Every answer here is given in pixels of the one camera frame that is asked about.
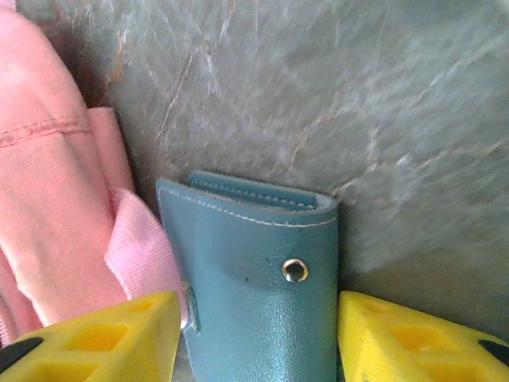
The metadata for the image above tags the small teal notebook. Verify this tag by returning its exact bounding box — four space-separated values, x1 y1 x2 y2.
154 170 340 382

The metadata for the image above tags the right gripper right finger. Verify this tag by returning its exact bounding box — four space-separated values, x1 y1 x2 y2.
336 290 509 382

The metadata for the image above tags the pink school backpack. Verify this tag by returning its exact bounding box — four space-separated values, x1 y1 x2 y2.
0 6 188 347

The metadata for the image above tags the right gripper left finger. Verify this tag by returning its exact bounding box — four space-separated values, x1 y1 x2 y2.
0 290 183 382

